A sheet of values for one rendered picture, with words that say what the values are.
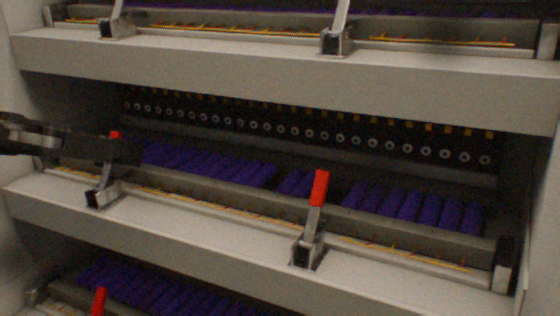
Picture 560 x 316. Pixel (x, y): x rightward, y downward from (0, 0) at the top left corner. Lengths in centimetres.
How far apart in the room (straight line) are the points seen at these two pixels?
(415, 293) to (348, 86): 19
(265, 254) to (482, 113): 23
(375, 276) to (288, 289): 8
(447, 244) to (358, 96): 16
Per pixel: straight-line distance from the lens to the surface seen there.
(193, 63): 49
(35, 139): 46
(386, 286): 44
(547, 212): 39
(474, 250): 46
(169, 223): 53
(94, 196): 60
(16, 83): 70
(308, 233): 45
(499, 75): 39
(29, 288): 77
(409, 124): 55
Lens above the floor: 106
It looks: 7 degrees down
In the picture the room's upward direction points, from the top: 7 degrees clockwise
